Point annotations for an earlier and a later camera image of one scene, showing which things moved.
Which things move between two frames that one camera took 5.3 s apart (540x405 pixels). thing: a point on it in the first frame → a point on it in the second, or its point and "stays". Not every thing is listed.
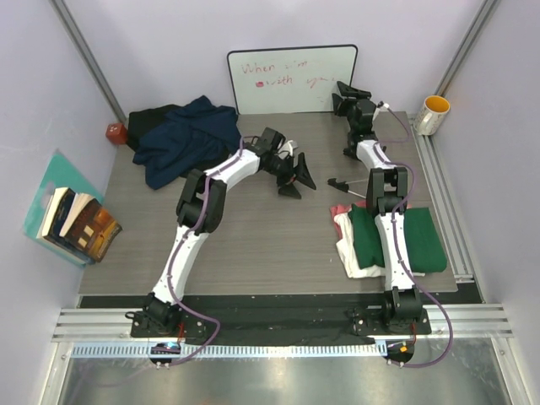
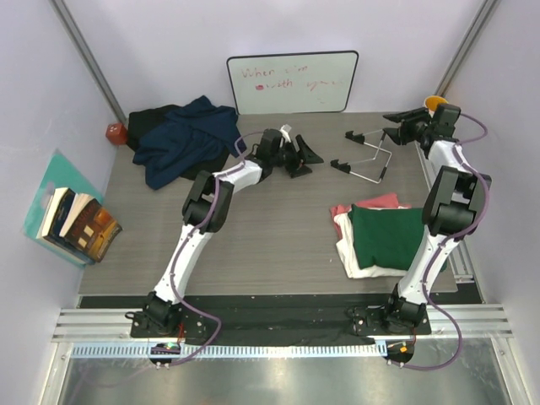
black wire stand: x=342 y=186 → x=360 y=138
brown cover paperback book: x=89 y=227 stays
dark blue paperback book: x=59 y=207 stays
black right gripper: x=348 y=92 → x=402 y=136
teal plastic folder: x=60 y=173 stays
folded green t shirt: x=426 y=251 stays
